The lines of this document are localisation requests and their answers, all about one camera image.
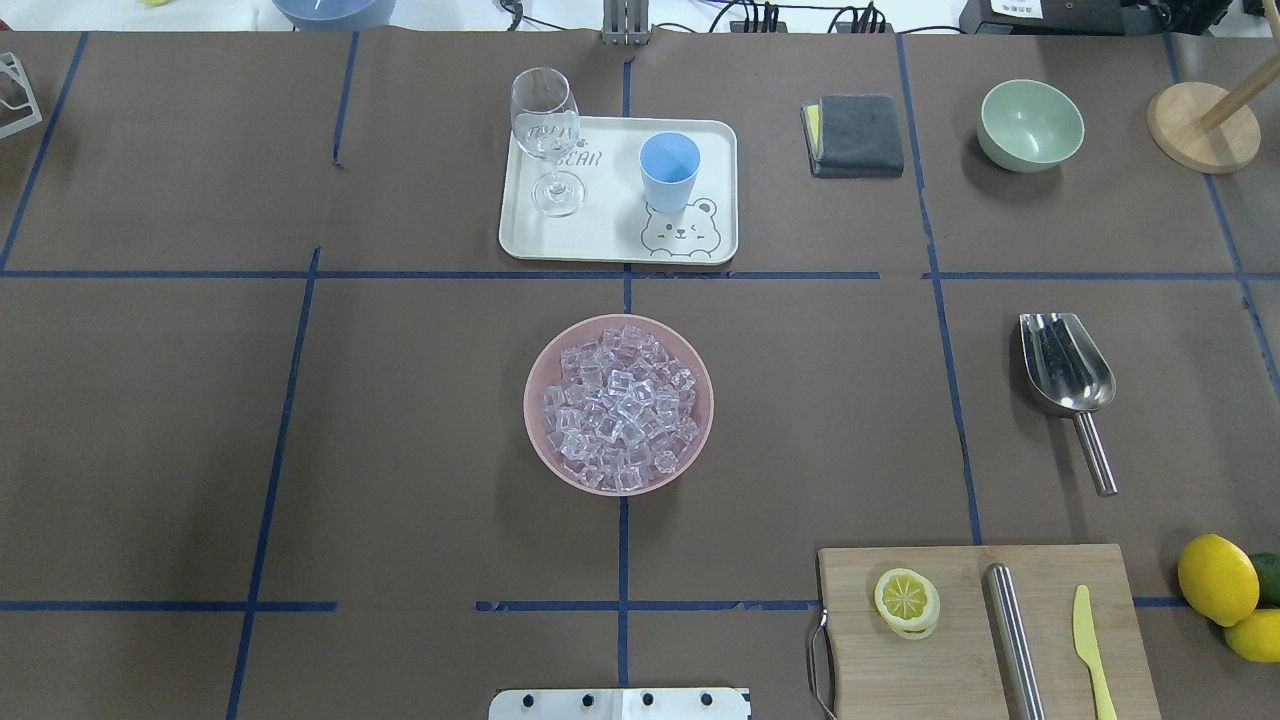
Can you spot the metal ice scoop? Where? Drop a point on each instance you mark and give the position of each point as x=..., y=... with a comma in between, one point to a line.
x=1069, y=377

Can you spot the clear ice cube pile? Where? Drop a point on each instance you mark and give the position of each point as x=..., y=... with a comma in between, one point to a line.
x=621, y=413

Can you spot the blue plastic cup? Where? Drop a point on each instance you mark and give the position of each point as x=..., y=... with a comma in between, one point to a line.
x=670, y=163

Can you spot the wooden cup stand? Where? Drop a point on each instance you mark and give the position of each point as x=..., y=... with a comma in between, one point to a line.
x=1196, y=121

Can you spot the pink bowl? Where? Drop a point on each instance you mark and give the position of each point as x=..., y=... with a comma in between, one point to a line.
x=546, y=368

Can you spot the cream bear tray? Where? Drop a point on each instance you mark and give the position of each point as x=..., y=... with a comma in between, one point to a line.
x=615, y=225

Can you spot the clear wine glass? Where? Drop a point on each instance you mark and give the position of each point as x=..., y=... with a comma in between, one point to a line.
x=545, y=123

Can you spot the grey folded cloth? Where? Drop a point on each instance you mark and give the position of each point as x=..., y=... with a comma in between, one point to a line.
x=853, y=136

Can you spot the lemon half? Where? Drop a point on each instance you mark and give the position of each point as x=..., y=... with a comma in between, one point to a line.
x=908, y=603

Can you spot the bamboo cutting board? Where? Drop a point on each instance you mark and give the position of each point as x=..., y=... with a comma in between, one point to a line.
x=959, y=672

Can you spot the green bowl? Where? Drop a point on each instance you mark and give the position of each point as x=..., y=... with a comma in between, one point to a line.
x=1027, y=126

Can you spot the blue basin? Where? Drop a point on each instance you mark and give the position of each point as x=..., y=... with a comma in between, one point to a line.
x=337, y=15

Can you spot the steel rod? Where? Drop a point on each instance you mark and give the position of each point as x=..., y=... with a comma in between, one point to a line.
x=1012, y=639

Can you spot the yellow plastic knife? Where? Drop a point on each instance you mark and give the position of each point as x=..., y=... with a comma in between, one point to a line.
x=1087, y=649

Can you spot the large yellow lemon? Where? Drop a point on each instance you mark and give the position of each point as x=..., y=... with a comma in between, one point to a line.
x=1218, y=580

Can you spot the green lime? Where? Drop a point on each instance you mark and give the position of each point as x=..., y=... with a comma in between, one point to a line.
x=1267, y=567

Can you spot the small yellow lemon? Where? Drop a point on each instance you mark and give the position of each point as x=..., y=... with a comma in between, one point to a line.
x=1257, y=637

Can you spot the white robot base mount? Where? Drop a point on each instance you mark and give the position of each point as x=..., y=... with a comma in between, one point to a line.
x=622, y=703

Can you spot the white wire rack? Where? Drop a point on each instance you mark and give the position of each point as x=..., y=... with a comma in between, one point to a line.
x=19, y=104

